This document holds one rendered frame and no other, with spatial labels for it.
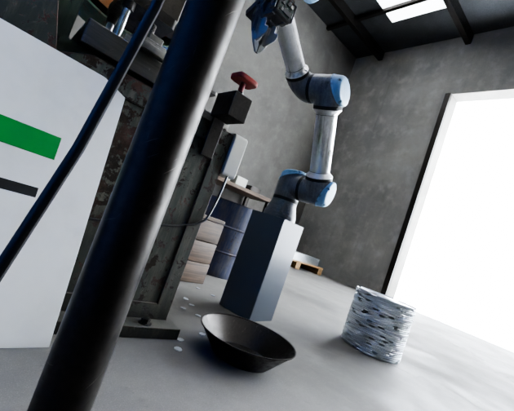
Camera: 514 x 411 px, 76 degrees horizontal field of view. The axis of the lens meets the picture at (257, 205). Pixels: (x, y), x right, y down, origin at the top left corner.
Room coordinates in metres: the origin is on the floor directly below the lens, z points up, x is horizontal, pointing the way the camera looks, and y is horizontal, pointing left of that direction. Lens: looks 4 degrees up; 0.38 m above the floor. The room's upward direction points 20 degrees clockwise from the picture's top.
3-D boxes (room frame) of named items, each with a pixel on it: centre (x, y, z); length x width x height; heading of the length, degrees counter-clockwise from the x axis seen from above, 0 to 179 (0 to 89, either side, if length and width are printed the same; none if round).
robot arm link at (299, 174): (1.51, -0.12, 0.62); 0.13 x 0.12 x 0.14; 57
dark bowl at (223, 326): (1.01, -0.11, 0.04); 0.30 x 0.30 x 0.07
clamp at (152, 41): (0.88, 0.43, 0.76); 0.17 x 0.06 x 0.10; 40
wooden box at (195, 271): (1.76, 0.40, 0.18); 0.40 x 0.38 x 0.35; 136
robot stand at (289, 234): (1.51, -0.11, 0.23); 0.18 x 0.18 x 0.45; 52
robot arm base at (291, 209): (1.51, -0.11, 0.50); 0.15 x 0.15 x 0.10
